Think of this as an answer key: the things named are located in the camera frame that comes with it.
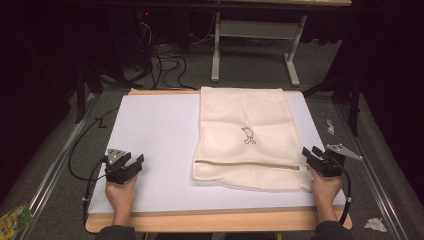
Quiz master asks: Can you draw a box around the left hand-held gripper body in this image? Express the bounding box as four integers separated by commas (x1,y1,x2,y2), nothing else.
104,148,135,185

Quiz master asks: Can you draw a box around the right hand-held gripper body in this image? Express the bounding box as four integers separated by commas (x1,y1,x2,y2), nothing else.
311,143,364,178

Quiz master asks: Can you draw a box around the cream mesh laundry bag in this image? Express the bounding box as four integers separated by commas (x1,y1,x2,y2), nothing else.
191,86,314,193

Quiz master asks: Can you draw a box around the person's right hand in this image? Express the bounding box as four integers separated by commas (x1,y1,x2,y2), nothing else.
309,167,343,206

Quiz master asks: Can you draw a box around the person's left hand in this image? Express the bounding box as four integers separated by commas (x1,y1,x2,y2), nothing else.
104,175,139,216

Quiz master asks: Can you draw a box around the white board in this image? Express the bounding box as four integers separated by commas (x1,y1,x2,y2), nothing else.
87,91,348,215

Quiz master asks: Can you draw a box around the black stand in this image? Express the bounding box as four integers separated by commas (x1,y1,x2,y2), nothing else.
73,63,105,125
301,71,362,138

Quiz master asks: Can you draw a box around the crumpled white paper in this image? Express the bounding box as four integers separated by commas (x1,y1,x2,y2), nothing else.
363,217,388,233

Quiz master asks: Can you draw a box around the wooden table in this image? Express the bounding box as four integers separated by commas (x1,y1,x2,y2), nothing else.
84,87,353,234

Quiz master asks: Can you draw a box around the green printed packet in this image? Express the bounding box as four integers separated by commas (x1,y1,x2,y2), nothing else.
0,201,35,240

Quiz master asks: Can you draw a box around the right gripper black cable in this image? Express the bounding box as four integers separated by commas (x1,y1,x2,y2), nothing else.
334,159,353,226

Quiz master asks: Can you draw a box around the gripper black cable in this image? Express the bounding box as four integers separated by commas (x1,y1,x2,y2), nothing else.
334,159,353,226
81,158,110,234

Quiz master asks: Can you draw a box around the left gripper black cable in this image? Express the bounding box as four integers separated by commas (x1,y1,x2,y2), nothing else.
81,158,110,234

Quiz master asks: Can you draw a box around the metal floor rail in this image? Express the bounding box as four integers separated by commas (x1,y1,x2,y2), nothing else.
334,103,409,240
13,93,101,240

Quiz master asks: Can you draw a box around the looped black cable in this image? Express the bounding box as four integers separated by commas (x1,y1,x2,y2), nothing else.
67,105,120,183

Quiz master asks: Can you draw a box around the bundle of black floor cables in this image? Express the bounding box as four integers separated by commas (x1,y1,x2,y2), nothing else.
131,19,198,91

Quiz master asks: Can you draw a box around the white desk frame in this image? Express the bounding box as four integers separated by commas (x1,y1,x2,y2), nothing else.
210,0,353,88

